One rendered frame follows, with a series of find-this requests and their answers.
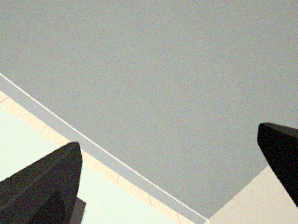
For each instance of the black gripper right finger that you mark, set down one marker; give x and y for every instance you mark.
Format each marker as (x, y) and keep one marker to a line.
(280, 147)

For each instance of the dark grey rectangular bar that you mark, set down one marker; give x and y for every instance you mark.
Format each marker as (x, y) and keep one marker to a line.
(78, 211)

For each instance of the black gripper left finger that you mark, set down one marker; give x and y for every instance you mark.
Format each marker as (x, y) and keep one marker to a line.
(45, 192)

